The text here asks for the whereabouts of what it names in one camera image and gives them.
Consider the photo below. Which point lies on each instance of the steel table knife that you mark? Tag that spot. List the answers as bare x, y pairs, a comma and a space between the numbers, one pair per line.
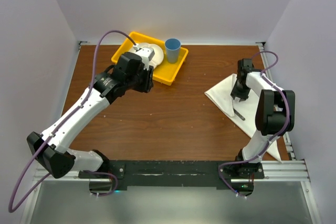
239, 115

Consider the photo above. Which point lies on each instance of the yellow plastic tray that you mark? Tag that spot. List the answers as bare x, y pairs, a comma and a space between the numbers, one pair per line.
164, 72

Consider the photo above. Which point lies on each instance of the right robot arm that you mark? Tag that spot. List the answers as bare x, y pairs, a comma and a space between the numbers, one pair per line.
274, 117

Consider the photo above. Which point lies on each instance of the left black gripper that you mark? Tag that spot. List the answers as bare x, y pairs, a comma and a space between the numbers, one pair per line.
148, 83

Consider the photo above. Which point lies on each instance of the white divided plate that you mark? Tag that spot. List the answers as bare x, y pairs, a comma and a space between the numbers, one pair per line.
159, 54

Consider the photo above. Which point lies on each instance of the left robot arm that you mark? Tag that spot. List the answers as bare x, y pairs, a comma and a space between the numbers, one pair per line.
51, 147

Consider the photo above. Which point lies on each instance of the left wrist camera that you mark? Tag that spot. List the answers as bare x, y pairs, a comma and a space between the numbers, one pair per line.
146, 54

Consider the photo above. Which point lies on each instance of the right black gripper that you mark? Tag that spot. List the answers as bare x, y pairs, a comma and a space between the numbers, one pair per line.
242, 95

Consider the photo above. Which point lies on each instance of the white cloth napkin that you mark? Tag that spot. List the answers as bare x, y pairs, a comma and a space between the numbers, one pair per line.
220, 96

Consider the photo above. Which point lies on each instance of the blue plastic cup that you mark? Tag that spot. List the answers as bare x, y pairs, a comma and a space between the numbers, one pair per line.
172, 48

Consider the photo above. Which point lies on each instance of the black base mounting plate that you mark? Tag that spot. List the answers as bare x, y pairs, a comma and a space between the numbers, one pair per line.
240, 177

